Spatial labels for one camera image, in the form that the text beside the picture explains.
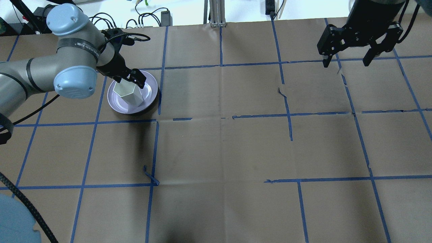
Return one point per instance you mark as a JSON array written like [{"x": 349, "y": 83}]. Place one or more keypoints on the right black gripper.
[{"x": 368, "y": 22}]

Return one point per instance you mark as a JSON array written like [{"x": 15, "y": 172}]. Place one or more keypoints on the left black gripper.
[{"x": 113, "y": 66}]

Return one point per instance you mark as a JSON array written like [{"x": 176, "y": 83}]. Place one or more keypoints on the white faceted cup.
[{"x": 129, "y": 93}]

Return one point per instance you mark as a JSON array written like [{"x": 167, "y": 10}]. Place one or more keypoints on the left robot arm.
[{"x": 82, "y": 52}]

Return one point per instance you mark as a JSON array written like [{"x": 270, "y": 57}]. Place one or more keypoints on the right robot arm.
[{"x": 370, "y": 23}]

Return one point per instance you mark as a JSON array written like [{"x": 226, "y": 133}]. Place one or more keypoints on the lavender plate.
[{"x": 149, "y": 93}]

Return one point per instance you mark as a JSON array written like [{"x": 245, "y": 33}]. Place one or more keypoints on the aluminium frame post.
[{"x": 214, "y": 13}]

